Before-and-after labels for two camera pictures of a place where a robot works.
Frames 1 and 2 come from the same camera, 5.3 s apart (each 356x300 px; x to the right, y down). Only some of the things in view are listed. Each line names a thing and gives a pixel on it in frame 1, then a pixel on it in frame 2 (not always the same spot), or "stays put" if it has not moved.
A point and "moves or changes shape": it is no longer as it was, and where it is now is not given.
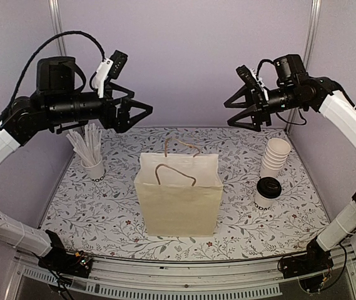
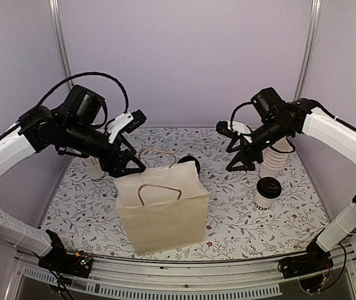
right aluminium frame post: (313, 13) stays put
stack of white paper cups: (274, 157) stays put
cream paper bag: (181, 192) moves or changes shape
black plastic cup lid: (269, 187) stays put
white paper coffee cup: (264, 203) stays put
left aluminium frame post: (56, 18) stays put
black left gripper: (111, 120) -> (116, 168)
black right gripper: (259, 109) -> (242, 155)
